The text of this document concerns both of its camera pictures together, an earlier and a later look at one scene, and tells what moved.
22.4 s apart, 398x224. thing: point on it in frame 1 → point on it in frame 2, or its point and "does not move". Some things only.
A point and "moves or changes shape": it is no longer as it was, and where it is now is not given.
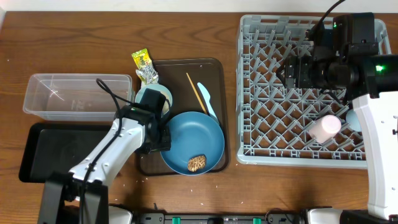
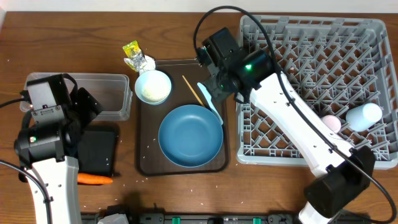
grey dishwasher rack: x=279 y=127 does not move
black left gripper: x=165 y=139 → x=90 y=106
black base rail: x=219 y=218 does not move
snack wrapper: x=146 y=72 → x=139 y=62
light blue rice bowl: x=158 y=88 → x=152 y=87
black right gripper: x=302 y=65 → x=216 y=94
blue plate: x=194 y=134 moves or changes shape
